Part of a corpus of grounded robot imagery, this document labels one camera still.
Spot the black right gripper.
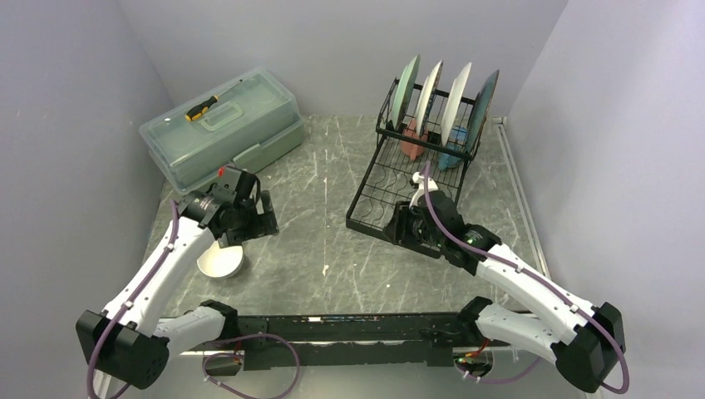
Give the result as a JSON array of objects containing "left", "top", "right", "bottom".
[{"left": 382, "top": 200, "right": 445, "bottom": 249}]

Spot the white ceramic bowl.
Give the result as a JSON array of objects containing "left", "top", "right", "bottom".
[{"left": 196, "top": 243, "right": 245, "bottom": 279}]

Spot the pink ceramic mug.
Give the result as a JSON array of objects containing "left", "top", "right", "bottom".
[{"left": 400, "top": 118, "right": 429, "bottom": 161}]

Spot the black wire dish rack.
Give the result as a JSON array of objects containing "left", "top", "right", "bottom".
[{"left": 345, "top": 78, "right": 483, "bottom": 240}]

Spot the blue mug orange inside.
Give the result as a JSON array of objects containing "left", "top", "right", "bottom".
[{"left": 437, "top": 126, "right": 469, "bottom": 172}]

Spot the red teal flower plate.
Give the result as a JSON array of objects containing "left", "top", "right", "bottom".
[{"left": 441, "top": 62, "right": 472, "bottom": 146}]

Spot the red teal rimmed plate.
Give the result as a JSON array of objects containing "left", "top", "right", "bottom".
[{"left": 415, "top": 60, "right": 444, "bottom": 138}]

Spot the light blue flower plate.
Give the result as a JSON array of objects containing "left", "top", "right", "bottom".
[{"left": 390, "top": 54, "right": 421, "bottom": 131}]

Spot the dark blue speckled plate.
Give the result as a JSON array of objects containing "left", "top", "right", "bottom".
[{"left": 466, "top": 70, "right": 500, "bottom": 156}]

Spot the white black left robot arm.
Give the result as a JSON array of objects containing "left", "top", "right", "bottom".
[{"left": 76, "top": 165, "right": 279, "bottom": 398}]

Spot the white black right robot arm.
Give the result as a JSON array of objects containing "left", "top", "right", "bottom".
[{"left": 383, "top": 191, "right": 629, "bottom": 393}]

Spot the green translucent plastic storage box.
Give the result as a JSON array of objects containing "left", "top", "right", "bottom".
[{"left": 139, "top": 67, "right": 304, "bottom": 195}]

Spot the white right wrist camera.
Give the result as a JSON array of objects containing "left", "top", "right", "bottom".
[{"left": 410, "top": 172, "right": 439, "bottom": 207}]

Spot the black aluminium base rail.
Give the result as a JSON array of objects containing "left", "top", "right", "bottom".
[{"left": 165, "top": 311, "right": 552, "bottom": 381}]

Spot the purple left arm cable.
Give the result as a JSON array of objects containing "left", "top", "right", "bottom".
[{"left": 86, "top": 199, "right": 180, "bottom": 399}]

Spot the yellow black handled screwdriver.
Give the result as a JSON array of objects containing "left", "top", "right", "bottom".
[{"left": 185, "top": 79, "right": 244, "bottom": 121}]

